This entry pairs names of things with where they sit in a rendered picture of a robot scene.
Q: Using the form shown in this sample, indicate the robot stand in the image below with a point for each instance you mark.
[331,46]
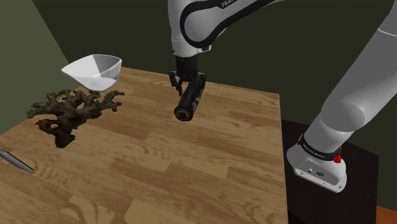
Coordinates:
[313,204]

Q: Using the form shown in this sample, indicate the dark brown branching driftwood figure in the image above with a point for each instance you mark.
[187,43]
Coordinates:
[69,113]

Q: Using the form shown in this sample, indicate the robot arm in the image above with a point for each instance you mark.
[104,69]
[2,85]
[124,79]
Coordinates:
[356,93]

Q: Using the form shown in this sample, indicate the black cylinder with coloured print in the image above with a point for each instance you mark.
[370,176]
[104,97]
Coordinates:
[188,104]

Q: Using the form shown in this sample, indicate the white angular bowl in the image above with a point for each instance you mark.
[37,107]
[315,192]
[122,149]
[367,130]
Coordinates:
[93,73]

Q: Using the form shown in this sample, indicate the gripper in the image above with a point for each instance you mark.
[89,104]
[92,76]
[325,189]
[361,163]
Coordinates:
[186,66]

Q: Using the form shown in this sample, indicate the grey pen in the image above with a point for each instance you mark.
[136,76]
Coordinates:
[17,163]

